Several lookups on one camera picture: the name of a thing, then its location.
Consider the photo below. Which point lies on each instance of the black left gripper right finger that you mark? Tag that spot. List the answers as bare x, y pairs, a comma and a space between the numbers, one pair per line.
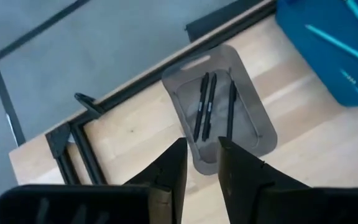
244, 186

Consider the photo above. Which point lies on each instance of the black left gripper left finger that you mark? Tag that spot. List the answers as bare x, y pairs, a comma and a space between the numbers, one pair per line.
169, 177

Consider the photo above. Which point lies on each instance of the black click pen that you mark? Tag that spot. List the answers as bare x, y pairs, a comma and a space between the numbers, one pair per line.
209, 105
201, 105
231, 109

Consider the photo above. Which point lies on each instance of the translucent grey plastic bin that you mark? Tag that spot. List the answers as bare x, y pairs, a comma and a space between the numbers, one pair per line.
247, 118

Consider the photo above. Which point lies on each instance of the blue plastic bin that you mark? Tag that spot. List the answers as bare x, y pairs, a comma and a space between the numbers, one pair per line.
315, 62

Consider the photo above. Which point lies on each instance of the black aluminium frame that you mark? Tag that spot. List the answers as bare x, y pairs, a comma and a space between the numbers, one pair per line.
89, 154

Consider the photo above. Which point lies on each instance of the small black bracket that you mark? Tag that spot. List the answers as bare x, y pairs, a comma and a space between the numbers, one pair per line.
87, 102

